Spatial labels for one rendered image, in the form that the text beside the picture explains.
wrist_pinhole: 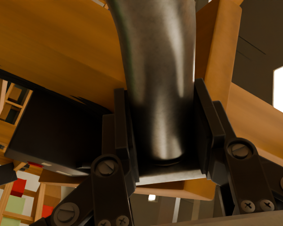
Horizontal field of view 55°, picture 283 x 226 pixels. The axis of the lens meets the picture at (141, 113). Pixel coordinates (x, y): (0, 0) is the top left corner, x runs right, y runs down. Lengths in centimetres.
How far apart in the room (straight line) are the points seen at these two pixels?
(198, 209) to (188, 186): 438
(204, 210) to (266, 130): 423
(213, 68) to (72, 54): 16
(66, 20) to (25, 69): 11
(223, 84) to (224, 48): 5
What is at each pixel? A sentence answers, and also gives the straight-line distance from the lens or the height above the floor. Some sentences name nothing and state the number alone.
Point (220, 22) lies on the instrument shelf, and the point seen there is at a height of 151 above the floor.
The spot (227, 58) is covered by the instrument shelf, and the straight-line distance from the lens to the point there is 34.
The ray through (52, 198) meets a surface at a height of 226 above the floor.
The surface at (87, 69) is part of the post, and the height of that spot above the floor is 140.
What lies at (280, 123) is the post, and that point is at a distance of 55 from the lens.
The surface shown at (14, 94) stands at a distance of 962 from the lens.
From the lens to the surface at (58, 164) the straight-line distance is 48.
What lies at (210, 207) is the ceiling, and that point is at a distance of 478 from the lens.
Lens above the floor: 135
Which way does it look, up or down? 22 degrees up
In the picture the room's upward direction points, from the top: 114 degrees clockwise
